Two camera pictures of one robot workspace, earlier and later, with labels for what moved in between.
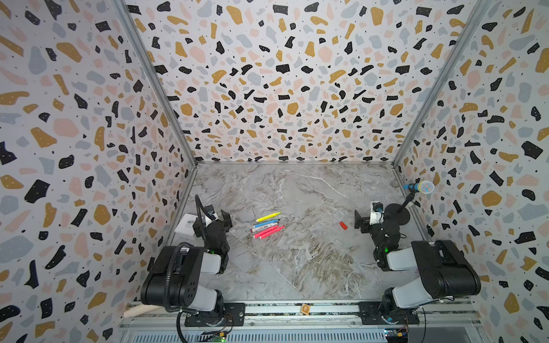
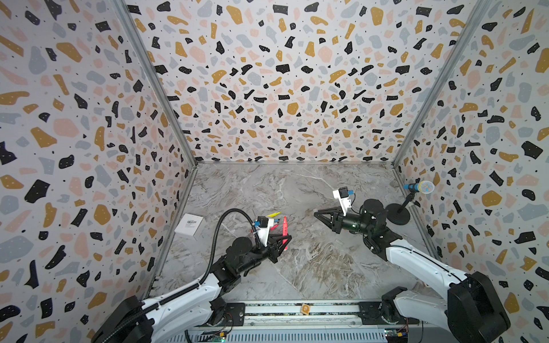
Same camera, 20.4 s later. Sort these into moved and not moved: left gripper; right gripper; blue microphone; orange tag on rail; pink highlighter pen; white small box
Moved: left gripper; pink highlighter pen; right gripper
Not moved: blue microphone; orange tag on rail; white small box
